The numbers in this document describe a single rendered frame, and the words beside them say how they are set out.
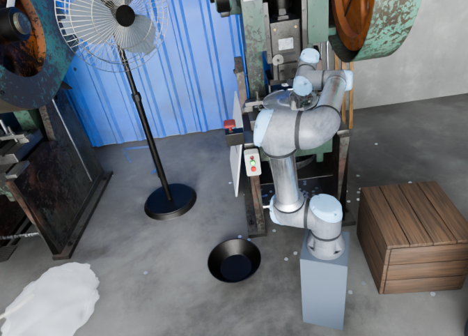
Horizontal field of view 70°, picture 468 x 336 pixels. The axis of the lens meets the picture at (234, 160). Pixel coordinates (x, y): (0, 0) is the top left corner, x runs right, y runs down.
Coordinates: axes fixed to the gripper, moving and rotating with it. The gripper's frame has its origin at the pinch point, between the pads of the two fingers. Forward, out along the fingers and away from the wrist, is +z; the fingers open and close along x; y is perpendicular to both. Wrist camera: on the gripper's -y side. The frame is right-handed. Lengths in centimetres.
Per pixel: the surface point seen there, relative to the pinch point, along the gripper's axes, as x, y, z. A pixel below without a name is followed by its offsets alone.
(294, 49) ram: 9.6, -24.0, -14.6
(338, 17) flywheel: 45, -42, -13
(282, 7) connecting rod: 6.2, -36.2, -30.7
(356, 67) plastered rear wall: 119, -86, 81
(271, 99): -3.3, -18.2, 9.9
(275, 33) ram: 0.9, -30.2, -22.1
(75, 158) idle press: -127, -74, 81
